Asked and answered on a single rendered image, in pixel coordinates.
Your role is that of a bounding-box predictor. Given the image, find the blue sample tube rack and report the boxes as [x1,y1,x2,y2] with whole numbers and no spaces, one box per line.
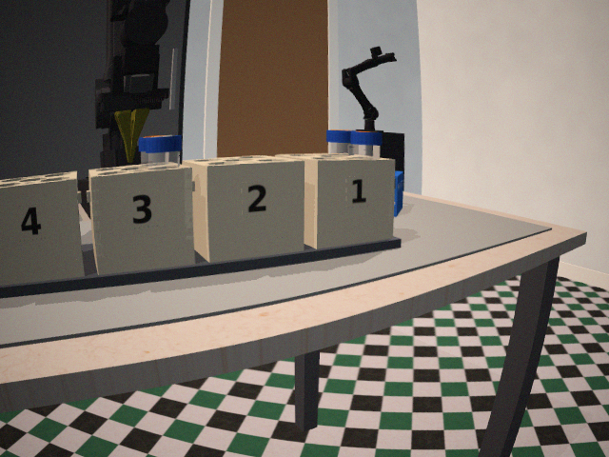
[394,171,403,217]

